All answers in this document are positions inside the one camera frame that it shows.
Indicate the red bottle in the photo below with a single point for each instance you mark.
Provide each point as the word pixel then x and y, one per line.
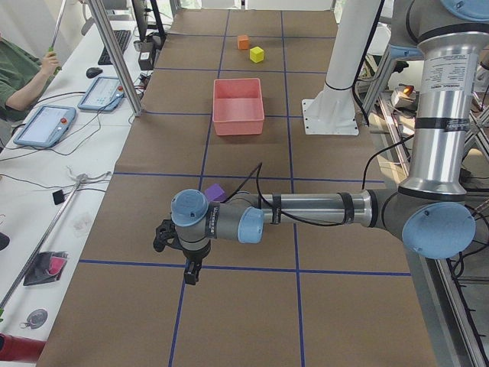
pixel 20 349

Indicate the orange foam block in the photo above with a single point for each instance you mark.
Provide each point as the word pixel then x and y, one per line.
pixel 243 42

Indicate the pink plastic bin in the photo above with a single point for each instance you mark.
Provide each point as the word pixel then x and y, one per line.
pixel 237 107

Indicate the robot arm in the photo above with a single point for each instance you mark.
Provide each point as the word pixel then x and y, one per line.
pixel 426 212

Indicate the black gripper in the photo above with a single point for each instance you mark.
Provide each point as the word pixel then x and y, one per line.
pixel 195 258

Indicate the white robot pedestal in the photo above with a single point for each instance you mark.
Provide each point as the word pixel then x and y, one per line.
pixel 332 112

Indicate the small black square tag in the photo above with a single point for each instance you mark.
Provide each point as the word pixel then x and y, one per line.
pixel 58 197

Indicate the black computer mouse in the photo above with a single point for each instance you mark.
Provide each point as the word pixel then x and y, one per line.
pixel 92 72

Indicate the person in green shirt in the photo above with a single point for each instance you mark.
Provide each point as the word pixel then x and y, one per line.
pixel 24 79

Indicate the round metal disc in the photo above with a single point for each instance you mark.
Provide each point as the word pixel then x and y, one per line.
pixel 35 320

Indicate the near blue teach pendant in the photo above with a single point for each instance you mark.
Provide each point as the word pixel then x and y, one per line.
pixel 46 126

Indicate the blue teach pendant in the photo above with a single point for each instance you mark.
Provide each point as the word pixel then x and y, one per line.
pixel 104 95
pixel 46 126

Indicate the yellow foam block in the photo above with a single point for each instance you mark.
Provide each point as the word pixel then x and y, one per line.
pixel 256 54

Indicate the long metal grabber pole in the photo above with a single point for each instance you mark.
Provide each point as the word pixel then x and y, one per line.
pixel 81 179

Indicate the aluminium frame post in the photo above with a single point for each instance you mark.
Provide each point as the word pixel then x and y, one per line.
pixel 107 35

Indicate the purple foam block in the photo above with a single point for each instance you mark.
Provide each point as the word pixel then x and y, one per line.
pixel 215 193

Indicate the black pink pouch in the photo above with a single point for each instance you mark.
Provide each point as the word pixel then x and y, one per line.
pixel 46 268

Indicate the far blue teach pendant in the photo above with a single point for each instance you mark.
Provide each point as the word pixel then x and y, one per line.
pixel 104 95

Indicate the black power adapter box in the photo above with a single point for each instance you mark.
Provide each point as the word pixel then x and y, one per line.
pixel 146 56

